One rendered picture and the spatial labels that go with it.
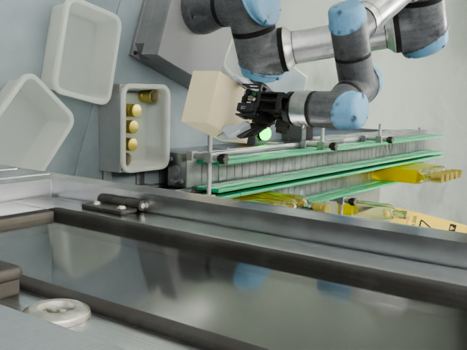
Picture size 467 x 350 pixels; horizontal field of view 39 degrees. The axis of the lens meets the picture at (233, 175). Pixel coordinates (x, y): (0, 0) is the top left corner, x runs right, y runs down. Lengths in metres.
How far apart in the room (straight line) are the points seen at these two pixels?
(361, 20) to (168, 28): 0.59
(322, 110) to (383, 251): 0.82
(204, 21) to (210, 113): 0.39
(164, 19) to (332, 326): 1.45
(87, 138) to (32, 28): 0.30
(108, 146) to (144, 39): 0.30
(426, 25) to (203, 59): 0.60
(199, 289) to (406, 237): 0.17
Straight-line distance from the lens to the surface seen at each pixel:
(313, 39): 1.73
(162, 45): 1.73
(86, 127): 1.70
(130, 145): 1.71
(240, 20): 1.71
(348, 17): 1.34
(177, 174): 1.79
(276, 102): 1.37
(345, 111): 1.30
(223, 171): 1.91
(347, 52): 1.36
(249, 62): 1.74
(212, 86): 1.47
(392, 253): 0.52
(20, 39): 1.58
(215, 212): 0.60
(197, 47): 1.84
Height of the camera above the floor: 2.03
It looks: 36 degrees down
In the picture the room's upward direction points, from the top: 97 degrees clockwise
